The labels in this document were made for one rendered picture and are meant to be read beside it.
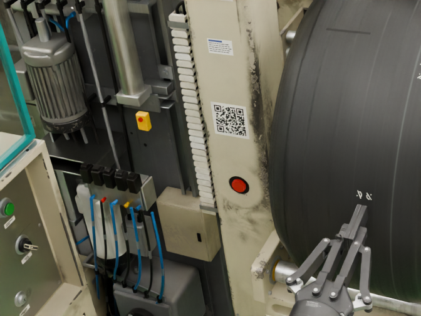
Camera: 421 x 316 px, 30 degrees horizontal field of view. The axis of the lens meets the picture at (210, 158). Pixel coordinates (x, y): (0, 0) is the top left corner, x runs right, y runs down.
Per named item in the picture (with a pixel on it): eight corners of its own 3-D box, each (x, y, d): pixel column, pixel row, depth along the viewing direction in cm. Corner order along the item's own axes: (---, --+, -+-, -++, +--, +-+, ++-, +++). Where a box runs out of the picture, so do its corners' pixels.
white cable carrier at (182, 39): (202, 212, 173) (167, 14, 145) (212, 199, 176) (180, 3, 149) (219, 216, 171) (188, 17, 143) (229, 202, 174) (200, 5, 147)
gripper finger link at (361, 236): (349, 251, 114) (369, 255, 113) (359, 226, 117) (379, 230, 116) (350, 258, 115) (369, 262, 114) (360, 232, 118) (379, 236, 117)
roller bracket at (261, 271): (253, 303, 163) (248, 268, 157) (319, 188, 190) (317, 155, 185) (267, 306, 161) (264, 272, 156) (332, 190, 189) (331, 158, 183)
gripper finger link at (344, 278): (326, 296, 108) (336, 298, 107) (353, 236, 115) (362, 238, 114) (328, 312, 111) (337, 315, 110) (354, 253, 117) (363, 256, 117)
